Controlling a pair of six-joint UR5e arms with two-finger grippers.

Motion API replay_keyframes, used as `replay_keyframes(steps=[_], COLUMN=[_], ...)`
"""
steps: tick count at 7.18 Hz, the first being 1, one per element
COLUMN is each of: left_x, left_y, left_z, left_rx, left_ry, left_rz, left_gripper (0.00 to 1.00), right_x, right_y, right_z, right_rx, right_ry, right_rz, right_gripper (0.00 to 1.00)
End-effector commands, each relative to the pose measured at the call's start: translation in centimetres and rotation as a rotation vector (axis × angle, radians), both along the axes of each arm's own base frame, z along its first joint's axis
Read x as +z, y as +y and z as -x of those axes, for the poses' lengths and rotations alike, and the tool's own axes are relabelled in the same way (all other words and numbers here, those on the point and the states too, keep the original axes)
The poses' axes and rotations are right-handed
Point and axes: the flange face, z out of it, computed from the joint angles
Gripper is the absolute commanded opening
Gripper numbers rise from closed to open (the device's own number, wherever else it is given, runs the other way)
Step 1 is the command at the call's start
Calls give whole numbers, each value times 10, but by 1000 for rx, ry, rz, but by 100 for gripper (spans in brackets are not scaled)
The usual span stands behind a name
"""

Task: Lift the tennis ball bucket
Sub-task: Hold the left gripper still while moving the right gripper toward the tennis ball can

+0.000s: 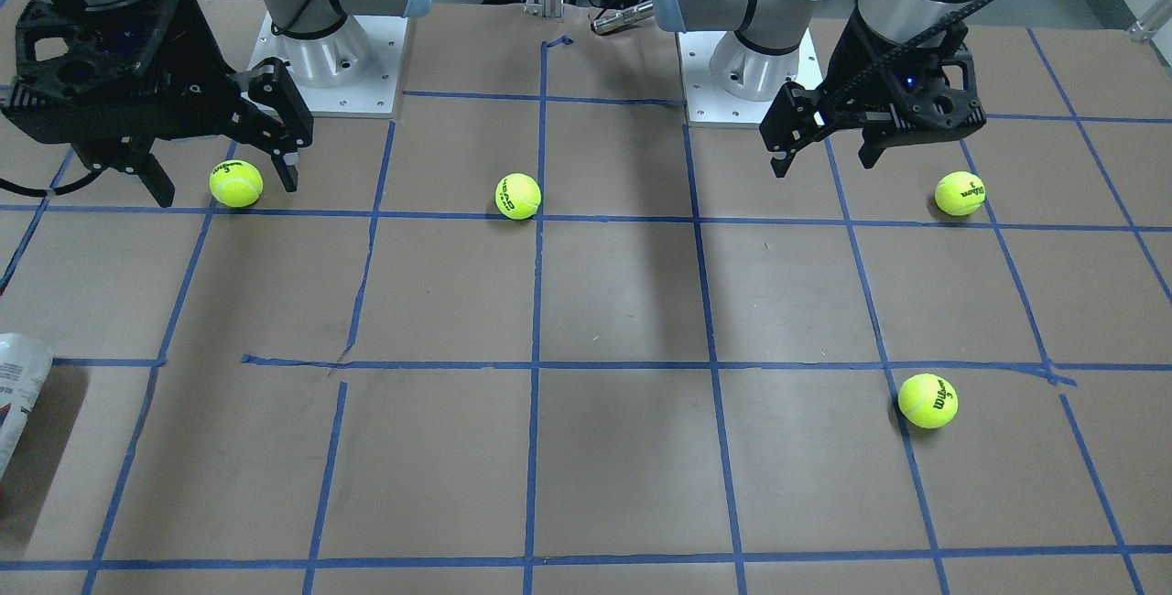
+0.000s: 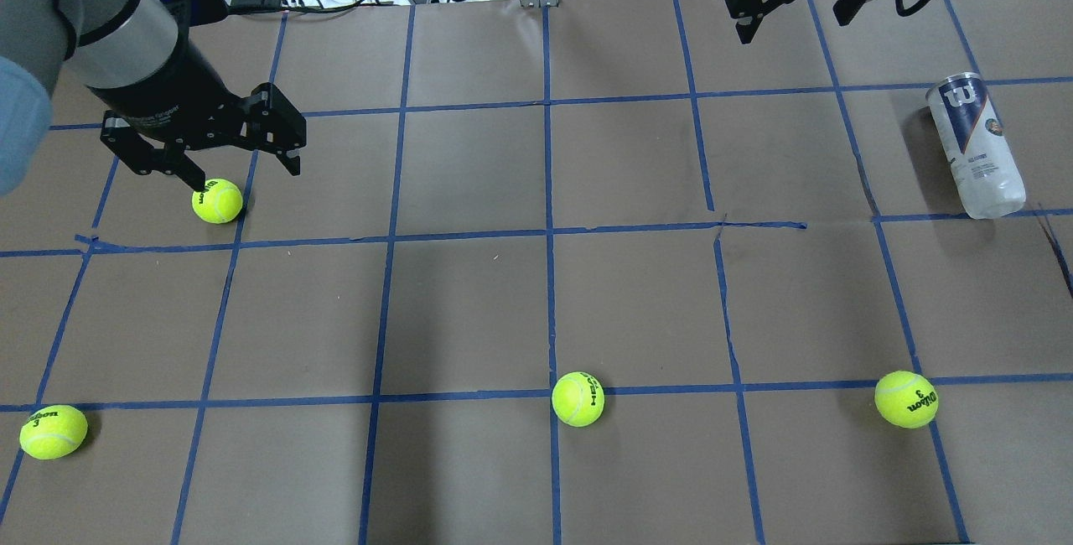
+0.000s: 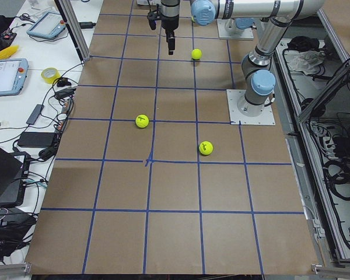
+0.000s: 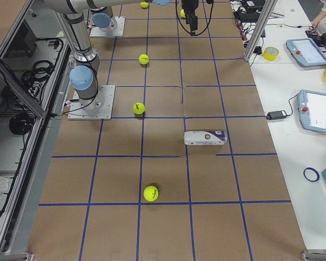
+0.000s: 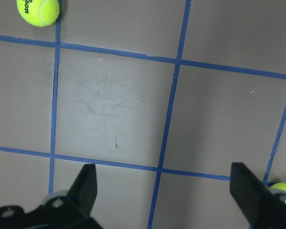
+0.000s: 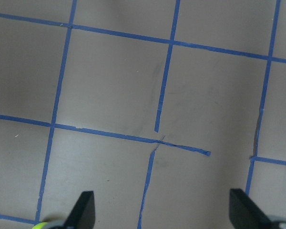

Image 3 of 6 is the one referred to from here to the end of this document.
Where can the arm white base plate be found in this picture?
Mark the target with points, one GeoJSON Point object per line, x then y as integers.
{"type": "Point", "coordinates": [237, 29]}
{"type": "Point", "coordinates": [243, 113]}

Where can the teach pendant tablet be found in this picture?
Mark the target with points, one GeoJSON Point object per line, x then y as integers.
{"type": "Point", "coordinates": [48, 27]}
{"type": "Point", "coordinates": [13, 74]}

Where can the far yellow tennis ball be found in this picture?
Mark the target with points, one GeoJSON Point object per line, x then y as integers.
{"type": "Point", "coordinates": [196, 54]}

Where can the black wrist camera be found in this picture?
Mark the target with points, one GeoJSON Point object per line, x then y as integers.
{"type": "Point", "coordinates": [153, 16]}

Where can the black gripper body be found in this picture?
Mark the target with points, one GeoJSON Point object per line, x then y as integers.
{"type": "Point", "coordinates": [170, 23]}

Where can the far teach pendant tablet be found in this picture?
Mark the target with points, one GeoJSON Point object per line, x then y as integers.
{"type": "Point", "coordinates": [48, 27]}

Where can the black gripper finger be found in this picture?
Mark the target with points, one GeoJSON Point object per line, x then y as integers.
{"type": "Point", "coordinates": [171, 45]}

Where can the yellow tennis ball head logo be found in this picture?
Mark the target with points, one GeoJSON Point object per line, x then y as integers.
{"type": "Point", "coordinates": [142, 121]}

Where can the yellow tennis ball wilson logo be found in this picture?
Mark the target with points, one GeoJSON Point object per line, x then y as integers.
{"type": "Point", "coordinates": [205, 148]}

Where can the black power adapter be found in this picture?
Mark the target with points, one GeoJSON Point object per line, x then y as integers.
{"type": "Point", "coordinates": [36, 139]}

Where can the near teach pendant tablet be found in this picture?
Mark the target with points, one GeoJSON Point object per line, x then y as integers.
{"type": "Point", "coordinates": [13, 74]}

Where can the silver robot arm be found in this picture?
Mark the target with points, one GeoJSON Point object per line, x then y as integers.
{"type": "Point", "coordinates": [260, 81]}

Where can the yellow tape roll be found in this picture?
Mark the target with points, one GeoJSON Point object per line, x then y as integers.
{"type": "Point", "coordinates": [50, 75]}

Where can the aluminium frame post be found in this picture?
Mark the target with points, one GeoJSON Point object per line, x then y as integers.
{"type": "Point", "coordinates": [68, 15]}

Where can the white crumpled cloth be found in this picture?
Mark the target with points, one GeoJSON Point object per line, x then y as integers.
{"type": "Point", "coordinates": [307, 62]}

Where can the black monitor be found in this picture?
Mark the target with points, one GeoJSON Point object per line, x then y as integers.
{"type": "Point", "coordinates": [14, 169]}

